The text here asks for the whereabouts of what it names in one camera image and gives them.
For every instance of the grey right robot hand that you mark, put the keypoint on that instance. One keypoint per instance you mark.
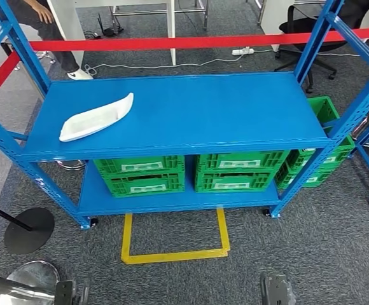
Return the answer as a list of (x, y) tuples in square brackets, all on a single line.
[(291, 294)]

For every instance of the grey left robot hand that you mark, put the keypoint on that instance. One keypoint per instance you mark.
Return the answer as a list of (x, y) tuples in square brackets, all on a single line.
[(83, 294)]

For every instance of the person's hand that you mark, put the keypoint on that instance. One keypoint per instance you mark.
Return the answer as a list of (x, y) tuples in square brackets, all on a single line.
[(44, 14)]

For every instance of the white curved plastic part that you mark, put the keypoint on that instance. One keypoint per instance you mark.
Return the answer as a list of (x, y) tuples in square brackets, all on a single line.
[(92, 120)]

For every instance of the white office desk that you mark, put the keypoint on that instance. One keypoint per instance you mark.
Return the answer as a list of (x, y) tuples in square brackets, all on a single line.
[(65, 25)]

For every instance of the person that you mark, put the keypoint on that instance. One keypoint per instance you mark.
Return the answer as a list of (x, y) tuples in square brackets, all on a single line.
[(57, 46)]

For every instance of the chrome base stool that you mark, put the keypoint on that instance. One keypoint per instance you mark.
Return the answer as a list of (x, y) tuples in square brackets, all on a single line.
[(44, 57)]

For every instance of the black router with antennas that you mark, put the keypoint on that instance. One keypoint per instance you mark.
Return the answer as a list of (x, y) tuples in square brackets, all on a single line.
[(110, 30)]

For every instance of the black base belt stanchion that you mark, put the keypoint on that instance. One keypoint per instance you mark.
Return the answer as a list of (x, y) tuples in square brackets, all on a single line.
[(32, 231)]

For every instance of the long red barrier belt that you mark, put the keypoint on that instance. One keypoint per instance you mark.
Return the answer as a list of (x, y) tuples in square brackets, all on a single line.
[(172, 42)]

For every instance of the white power strip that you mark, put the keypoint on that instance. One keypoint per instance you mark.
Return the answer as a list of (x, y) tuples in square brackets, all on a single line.
[(243, 51)]

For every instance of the black office chair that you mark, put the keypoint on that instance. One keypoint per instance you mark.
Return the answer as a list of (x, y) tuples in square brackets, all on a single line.
[(298, 25)]

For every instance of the white desk side panel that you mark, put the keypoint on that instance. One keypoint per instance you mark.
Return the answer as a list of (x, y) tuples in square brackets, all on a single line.
[(275, 19)]

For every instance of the steel table frame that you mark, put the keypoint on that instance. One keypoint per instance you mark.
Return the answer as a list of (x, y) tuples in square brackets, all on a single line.
[(159, 10)]

